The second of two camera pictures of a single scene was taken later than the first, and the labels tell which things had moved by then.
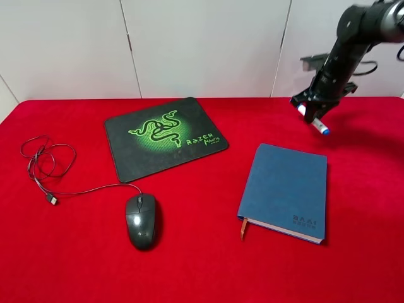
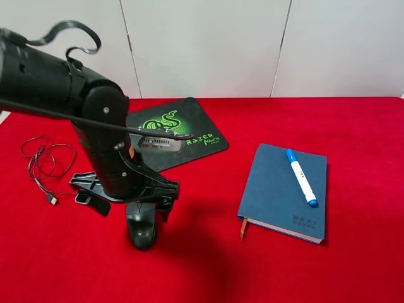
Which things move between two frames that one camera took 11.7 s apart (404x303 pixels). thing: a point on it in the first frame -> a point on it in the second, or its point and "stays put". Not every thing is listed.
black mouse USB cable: x=47 y=160 stays put
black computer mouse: x=141 y=217 stays put
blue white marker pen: x=317 y=122 -> x=301 y=178
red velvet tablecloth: x=64 y=236 stays put
